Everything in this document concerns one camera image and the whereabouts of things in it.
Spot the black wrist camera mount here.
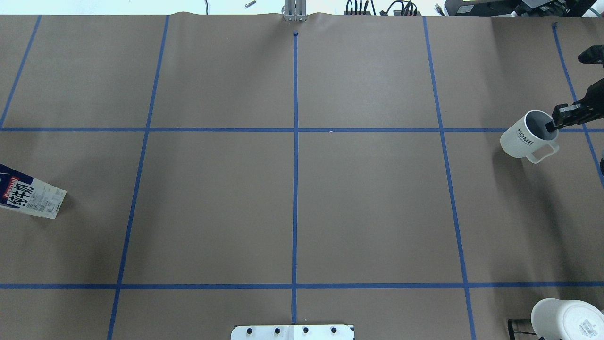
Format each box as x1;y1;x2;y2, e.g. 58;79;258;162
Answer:
577;45;604;66

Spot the white metal base plate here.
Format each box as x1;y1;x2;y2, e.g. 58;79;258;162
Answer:
230;324;355;340

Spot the black wire cup rack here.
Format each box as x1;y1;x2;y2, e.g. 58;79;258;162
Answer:
506;319;539;340

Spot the brown paper table cover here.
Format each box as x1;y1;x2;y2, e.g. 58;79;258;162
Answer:
0;13;603;340

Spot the blue white milk carton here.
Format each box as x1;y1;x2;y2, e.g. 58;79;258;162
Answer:
0;164;67;219

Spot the white ceramic mug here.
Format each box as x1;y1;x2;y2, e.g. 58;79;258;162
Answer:
500;110;560;164

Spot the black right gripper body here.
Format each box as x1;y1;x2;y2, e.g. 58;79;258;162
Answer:
573;81;604;125

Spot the white upturned cup on rack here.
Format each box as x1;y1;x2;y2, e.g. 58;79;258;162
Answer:
530;298;604;340

